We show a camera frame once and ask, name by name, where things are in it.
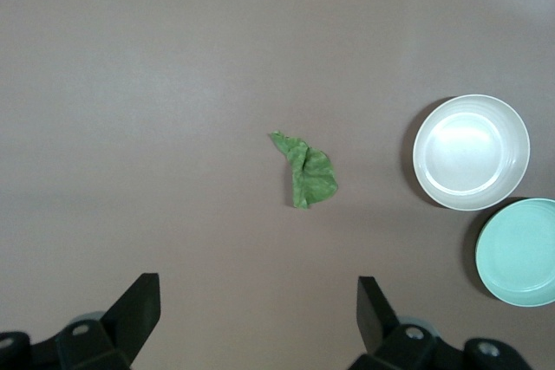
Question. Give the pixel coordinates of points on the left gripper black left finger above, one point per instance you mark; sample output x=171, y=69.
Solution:
x=130, y=318

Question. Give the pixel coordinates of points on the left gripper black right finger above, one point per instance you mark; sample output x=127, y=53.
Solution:
x=381, y=326

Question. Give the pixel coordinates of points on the green lettuce leaf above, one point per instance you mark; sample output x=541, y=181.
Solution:
x=310, y=170

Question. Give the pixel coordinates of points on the mint green round plate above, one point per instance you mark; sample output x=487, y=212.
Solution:
x=520, y=253

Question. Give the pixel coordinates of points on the beige round plate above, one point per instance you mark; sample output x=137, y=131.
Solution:
x=470, y=151

